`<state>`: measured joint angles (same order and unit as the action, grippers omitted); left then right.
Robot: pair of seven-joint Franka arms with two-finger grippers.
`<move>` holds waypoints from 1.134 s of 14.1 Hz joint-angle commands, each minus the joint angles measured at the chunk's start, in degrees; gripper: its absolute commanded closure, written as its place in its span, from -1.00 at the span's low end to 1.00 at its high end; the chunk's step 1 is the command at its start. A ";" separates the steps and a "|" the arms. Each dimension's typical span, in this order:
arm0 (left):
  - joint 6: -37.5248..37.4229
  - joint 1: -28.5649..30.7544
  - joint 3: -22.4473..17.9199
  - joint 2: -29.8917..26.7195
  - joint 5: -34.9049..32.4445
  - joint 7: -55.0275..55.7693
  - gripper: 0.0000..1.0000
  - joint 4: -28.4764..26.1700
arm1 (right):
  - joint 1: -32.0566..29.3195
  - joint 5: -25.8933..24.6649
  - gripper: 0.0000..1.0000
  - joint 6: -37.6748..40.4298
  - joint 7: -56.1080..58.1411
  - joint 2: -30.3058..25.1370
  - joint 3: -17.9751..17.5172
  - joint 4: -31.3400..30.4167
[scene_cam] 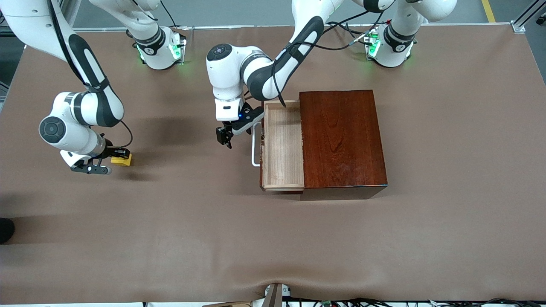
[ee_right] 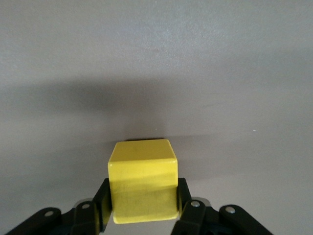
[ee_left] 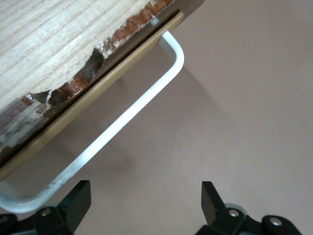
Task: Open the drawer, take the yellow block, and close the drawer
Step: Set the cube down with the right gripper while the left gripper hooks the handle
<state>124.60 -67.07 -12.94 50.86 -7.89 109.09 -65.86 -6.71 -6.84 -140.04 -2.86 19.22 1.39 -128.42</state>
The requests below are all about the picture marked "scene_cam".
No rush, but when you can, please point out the light wood drawer white handle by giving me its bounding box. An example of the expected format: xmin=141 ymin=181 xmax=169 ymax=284
xmin=252 ymin=99 xmax=305 ymax=192

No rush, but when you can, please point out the black left base cable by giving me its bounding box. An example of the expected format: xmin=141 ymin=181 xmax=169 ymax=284
xmin=328 ymin=21 xmax=372 ymax=47

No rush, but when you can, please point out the brown table cover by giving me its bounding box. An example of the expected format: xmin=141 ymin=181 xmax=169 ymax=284
xmin=0 ymin=23 xmax=546 ymax=305

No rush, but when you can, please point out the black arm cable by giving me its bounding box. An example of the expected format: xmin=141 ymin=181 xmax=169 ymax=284
xmin=47 ymin=0 xmax=134 ymax=148
xmin=272 ymin=11 xmax=384 ymax=108

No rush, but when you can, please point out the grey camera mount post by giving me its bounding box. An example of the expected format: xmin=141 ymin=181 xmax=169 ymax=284
xmin=261 ymin=283 xmax=291 ymax=307

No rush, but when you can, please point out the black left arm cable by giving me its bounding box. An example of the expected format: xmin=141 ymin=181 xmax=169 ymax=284
xmin=272 ymin=11 xmax=384 ymax=108

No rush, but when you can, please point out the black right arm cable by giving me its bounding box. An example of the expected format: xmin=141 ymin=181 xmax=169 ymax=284
xmin=47 ymin=0 xmax=134 ymax=148

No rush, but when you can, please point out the black round object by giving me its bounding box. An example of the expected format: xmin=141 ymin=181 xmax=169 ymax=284
xmin=0 ymin=217 xmax=15 ymax=245

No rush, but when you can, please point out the aluminium frame strut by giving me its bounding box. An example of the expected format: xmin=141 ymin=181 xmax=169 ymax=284
xmin=511 ymin=0 xmax=546 ymax=34

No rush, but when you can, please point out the dark brown wooden cabinet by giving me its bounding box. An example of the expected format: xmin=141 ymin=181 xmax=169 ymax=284
xmin=299 ymin=90 xmax=389 ymax=201

